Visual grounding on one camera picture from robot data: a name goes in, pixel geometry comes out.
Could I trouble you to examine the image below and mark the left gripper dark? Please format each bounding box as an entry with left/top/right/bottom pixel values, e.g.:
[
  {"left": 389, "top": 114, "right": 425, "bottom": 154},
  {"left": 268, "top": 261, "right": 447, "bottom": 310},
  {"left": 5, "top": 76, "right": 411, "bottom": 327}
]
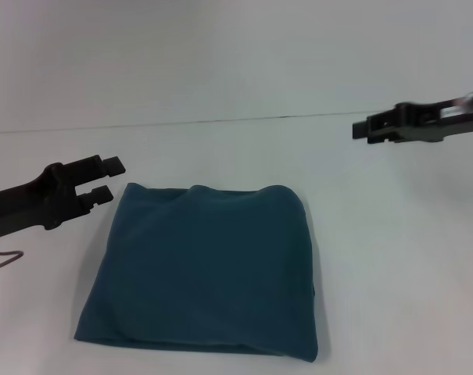
[{"left": 0, "top": 154, "right": 127, "bottom": 240}]

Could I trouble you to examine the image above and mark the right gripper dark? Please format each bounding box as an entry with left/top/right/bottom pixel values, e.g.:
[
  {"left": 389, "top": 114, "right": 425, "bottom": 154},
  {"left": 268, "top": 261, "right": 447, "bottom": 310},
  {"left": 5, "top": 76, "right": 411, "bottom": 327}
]
[{"left": 351, "top": 91, "right": 473, "bottom": 145}]

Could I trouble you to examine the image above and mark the teal T-shirt with FREE print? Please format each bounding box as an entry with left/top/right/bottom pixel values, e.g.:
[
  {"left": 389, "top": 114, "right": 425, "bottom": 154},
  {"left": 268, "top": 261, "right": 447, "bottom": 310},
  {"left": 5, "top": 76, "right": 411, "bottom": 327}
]
[{"left": 72, "top": 182, "right": 320, "bottom": 363}]

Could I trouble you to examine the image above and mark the dark red cable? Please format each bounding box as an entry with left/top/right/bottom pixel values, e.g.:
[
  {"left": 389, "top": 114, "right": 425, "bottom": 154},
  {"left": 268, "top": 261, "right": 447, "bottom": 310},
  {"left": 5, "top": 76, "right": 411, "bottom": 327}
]
[{"left": 0, "top": 237, "right": 25, "bottom": 277}]

